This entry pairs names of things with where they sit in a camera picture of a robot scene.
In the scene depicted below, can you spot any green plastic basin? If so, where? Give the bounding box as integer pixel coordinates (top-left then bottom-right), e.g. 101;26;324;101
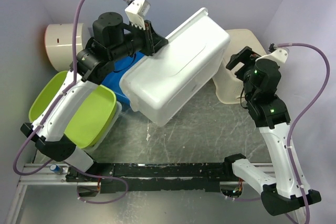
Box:
28;71;117;148

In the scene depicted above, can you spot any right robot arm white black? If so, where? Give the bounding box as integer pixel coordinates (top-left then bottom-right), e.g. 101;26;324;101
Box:
223;46;321;216

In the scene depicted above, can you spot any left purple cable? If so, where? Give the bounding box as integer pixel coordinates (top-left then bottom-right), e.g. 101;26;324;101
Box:
13;0;132;205

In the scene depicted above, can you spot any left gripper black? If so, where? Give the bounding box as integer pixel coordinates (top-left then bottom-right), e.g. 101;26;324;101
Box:
111;17;171;63

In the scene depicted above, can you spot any white plastic tub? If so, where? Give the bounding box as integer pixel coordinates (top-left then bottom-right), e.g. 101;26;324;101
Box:
119;7;230;126

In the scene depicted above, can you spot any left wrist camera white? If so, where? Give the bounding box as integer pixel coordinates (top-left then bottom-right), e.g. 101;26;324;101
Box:
125;0;150;30

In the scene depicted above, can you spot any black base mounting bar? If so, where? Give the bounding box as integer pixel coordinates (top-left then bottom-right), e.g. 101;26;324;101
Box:
66;162;238;194

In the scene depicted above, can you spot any blue plastic tray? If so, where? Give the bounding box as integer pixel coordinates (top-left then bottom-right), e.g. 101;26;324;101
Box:
102;52;144;105

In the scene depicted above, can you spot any purple cable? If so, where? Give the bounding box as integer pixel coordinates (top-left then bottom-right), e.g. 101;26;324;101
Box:
13;0;132;205
227;42;331;224

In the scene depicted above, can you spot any beige perforated plastic basket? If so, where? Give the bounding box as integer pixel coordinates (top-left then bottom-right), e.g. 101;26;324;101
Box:
213;29;266;104

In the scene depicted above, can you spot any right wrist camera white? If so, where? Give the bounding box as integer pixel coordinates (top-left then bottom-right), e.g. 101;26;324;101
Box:
257;43;289;67

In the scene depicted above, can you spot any clear plastic tray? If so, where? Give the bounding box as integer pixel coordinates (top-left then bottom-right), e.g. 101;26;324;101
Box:
83;101;122;154

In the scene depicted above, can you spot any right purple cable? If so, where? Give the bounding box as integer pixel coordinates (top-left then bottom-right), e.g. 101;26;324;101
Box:
227;42;331;224

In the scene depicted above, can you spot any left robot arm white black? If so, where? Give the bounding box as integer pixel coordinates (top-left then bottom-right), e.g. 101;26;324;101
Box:
21;12;168;182

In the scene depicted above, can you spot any white cylindrical container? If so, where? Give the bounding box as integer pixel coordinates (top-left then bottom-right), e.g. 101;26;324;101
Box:
45;23;90;72

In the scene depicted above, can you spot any aluminium rail frame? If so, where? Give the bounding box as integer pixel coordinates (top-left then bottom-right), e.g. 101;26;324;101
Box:
6;168;284;223

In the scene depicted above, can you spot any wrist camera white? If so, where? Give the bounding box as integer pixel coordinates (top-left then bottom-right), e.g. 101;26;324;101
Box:
125;0;150;30
257;43;289;67

